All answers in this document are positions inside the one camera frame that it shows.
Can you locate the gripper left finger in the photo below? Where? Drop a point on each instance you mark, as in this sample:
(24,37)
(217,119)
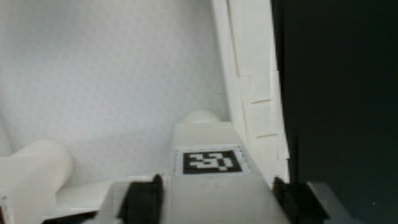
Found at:
(132,205)

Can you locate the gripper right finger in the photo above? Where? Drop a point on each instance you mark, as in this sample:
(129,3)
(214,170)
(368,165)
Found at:
(312,204)

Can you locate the white desk top tray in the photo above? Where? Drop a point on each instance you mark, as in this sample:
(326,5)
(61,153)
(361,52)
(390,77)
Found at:
(109,70)

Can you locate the white front rail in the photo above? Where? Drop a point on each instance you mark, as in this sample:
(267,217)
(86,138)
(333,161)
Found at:
(246,39)

